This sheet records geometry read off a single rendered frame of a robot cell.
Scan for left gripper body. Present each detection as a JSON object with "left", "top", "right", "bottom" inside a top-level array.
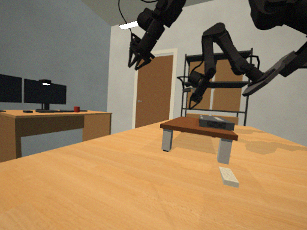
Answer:
[{"left": 130, "top": 32, "right": 157, "bottom": 61}]

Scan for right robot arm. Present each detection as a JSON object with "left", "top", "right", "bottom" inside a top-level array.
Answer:
[{"left": 188, "top": 22, "right": 276, "bottom": 89}]

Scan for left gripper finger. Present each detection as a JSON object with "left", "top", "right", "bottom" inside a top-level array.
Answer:
[
  {"left": 128, "top": 47, "right": 141, "bottom": 68},
  {"left": 134, "top": 56, "right": 150, "bottom": 71}
]

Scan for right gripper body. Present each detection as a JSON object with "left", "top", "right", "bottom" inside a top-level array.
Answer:
[{"left": 185, "top": 86, "right": 206, "bottom": 102}]

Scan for dark grey network switch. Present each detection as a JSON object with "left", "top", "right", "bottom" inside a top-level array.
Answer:
[{"left": 199, "top": 115, "right": 235, "bottom": 131}]

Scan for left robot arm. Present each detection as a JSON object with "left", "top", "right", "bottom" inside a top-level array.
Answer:
[{"left": 137, "top": 0, "right": 307, "bottom": 40}]

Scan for brown wooden stand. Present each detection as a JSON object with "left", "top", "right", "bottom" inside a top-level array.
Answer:
[{"left": 160, "top": 116, "right": 238, "bottom": 165}]

